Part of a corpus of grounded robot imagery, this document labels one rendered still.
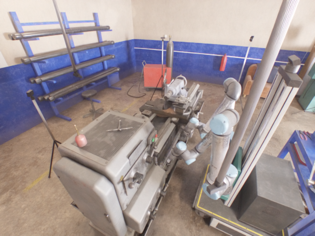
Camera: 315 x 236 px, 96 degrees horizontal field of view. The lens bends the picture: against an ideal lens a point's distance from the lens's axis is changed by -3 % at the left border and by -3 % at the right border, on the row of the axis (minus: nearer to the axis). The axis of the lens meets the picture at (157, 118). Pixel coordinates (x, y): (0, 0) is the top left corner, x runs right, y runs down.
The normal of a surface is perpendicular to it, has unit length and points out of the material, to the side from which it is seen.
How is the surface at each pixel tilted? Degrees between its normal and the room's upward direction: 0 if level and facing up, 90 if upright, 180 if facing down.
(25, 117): 90
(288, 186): 0
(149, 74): 90
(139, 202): 32
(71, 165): 0
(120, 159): 45
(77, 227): 0
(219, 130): 83
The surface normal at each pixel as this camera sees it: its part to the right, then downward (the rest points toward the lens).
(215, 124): -0.78, 0.24
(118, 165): 0.64, -0.41
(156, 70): -0.09, 0.57
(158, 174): 0.48, -0.57
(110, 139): 0.00, -0.82
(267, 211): -0.45, 0.51
